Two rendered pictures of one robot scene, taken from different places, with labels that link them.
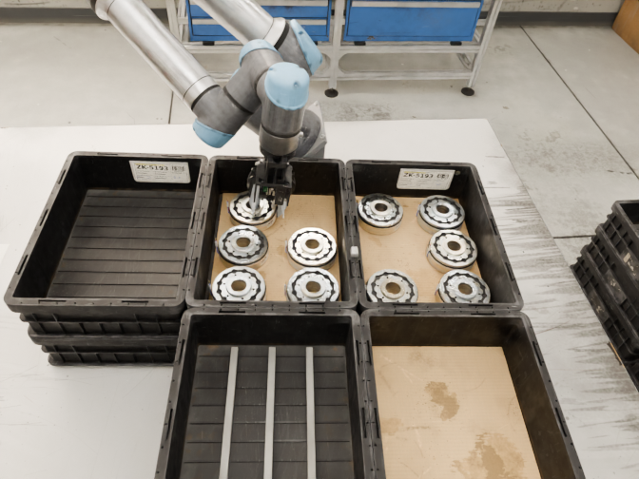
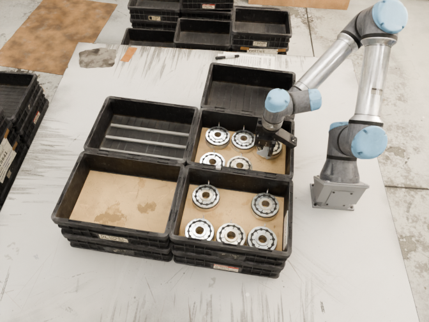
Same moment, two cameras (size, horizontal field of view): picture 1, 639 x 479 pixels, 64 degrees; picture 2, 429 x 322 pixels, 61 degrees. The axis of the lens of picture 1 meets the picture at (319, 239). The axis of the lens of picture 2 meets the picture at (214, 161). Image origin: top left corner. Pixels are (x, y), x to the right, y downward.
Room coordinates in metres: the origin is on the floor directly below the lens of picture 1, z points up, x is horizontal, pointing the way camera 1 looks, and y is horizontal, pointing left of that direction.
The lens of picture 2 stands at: (0.77, -0.84, 2.03)
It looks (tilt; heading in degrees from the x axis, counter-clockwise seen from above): 53 degrees down; 102
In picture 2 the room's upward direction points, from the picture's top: 3 degrees clockwise
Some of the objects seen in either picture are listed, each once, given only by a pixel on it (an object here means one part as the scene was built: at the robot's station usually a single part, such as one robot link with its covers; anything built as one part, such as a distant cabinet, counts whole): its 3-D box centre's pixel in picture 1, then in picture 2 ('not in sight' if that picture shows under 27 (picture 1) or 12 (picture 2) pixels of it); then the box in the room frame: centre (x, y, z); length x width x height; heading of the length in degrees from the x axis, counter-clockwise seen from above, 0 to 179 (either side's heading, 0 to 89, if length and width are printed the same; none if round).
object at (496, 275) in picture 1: (418, 245); (233, 215); (0.71, -0.21, 0.87); 0.40 x 0.30 x 0.11; 6
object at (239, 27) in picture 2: not in sight; (258, 48); (0.56, 1.46, 0.37); 0.40 x 0.30 x 0.45; 11
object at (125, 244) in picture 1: (126, 239); (248, 99); (0.65, 0.39, 0.87); 0.40 x 0.30 x 0.11; 6
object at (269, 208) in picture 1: (252, 206); (269, 145); (0.79, 0.15, 0.86); 0.10 x 0.10 x 0.01
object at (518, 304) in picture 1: (423, 229); (233, 208); (0.71, -0.21, 0.92); 0.40 x 0.30 x 0.02; 6
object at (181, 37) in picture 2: not in sight; (203, 51); (0.17, 1.38, 0.31); 0.40 x 0.30 x 0.34; 11
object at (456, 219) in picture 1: (441, 211); (262, 239); (0.83, -0.27, 0.86); 0.10 x 0.10 x 0.01
